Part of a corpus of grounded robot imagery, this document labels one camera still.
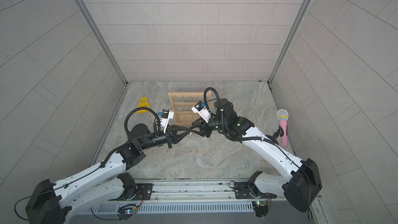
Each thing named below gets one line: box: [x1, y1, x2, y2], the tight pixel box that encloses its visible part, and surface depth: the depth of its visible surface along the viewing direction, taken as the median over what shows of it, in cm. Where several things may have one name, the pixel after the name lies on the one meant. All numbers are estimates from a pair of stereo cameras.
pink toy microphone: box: [276, 108, 290, 146], surface depth 70 cm
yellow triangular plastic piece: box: [135, 96, 151, 114], surface depth 104 cm
